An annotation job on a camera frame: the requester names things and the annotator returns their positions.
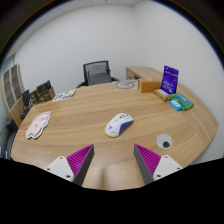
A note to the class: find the small yellow box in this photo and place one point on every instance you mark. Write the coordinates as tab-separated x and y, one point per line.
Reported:
162	95

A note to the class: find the brown wide cardboard box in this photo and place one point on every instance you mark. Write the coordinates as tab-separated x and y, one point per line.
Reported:
47	96

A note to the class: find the orange-brown cardboard box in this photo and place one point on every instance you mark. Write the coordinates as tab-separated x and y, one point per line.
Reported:
149	86

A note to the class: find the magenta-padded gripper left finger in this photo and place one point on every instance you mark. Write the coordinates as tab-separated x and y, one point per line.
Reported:
61	166

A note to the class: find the white green printed mouse pad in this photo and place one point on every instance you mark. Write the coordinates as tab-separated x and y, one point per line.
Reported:
64	95

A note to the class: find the black leather sofa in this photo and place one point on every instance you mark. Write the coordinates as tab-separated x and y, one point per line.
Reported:
8	136

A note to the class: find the dark flat cardboard box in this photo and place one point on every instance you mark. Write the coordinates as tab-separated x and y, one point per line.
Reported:
43	87

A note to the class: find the green flat box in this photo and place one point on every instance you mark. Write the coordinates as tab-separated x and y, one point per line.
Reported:
184	101

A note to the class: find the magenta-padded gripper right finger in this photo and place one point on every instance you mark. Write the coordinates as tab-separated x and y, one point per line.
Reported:
166	165

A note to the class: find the purple upright package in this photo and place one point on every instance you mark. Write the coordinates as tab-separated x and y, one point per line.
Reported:
169	80

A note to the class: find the white and blue computer mouse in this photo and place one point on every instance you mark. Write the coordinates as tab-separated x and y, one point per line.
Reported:
118	125

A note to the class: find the grey mesh office chair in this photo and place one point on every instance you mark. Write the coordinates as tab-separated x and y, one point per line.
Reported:
97	74

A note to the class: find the wooden side desk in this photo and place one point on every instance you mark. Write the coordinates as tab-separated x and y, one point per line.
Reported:
141	72

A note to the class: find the pink animal-shaped mouse pad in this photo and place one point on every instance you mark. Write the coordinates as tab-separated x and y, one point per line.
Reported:
38	125

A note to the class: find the small blue box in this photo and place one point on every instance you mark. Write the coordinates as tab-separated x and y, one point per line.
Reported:
175	105

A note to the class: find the wooden shelf unit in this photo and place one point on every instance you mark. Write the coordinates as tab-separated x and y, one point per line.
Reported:
11	88

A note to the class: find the tall brown cardboard box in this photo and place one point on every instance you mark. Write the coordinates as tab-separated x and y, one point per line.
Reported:
34	97

